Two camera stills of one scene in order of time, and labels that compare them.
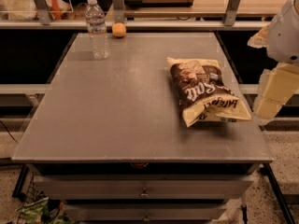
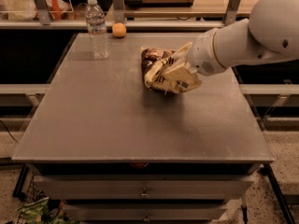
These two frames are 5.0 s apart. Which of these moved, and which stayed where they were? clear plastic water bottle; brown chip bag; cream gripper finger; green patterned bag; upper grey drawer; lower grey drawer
Moved: cream gripper finger; brown chip bag
Stayed: upper grey drawer; clear plastic water bottle; lower grey drawer; green patterned bag
